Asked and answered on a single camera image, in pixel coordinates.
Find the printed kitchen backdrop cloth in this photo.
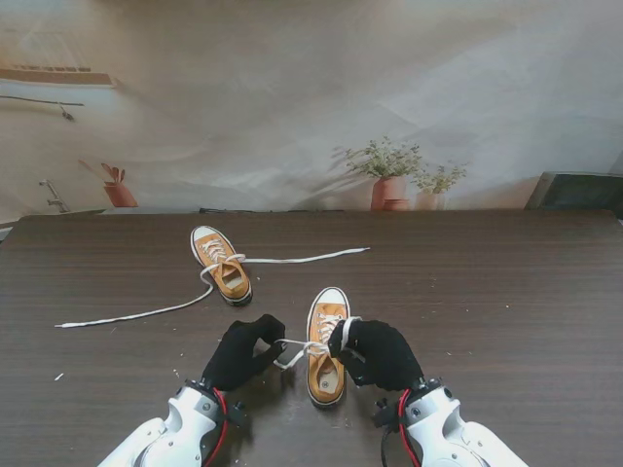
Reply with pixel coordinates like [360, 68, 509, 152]
[0, 0, 623, 215]

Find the red wrist cable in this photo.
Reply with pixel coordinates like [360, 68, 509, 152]
[397, 388, 421, 467]
[202, 387, 230, 467]

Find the yellow canvas sneaker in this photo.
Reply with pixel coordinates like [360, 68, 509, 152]
[306, 286, 351, 409]
[189, 225, 254, 307]

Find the red left wrist cable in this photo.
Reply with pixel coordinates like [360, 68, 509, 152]
[202, 387, 230, 467]

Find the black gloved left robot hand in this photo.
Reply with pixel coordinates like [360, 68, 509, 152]
[202, 313, 287, 393]

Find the red right wrist cable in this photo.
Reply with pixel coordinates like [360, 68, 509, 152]
[397, 388, 421, 467]

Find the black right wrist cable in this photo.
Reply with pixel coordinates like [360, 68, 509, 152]
[379, 427, 396, 467]

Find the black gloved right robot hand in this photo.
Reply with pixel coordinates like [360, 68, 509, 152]
[328, 318, 424, 393]

